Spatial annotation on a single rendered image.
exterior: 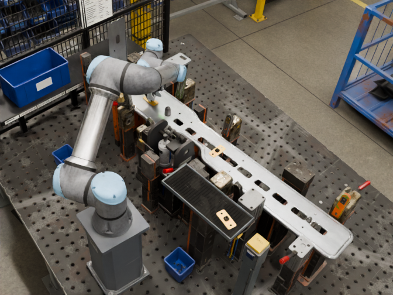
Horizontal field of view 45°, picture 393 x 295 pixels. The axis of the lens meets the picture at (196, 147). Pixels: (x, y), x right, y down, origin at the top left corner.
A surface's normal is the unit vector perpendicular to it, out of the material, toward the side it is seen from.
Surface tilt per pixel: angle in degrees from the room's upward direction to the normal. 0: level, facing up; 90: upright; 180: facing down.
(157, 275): 0
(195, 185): 0
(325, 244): 0
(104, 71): 37
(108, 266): 90
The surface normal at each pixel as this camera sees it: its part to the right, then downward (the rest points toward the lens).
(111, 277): -0.17, 0.72
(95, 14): 0.71, 0.55
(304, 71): 0.07, -0.67
